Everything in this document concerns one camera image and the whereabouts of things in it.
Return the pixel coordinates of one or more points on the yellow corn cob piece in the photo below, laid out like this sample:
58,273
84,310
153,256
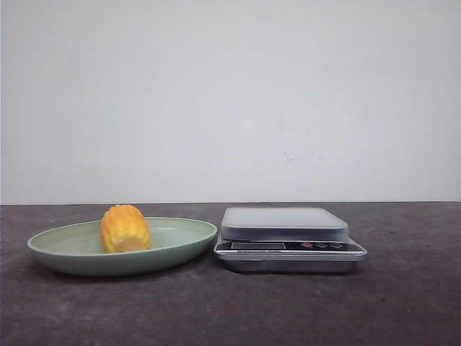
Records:
124,229

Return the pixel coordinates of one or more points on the silver digital kitchen scale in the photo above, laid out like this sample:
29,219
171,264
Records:
282,239

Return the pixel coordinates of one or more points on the light green plate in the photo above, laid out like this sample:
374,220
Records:
76,249

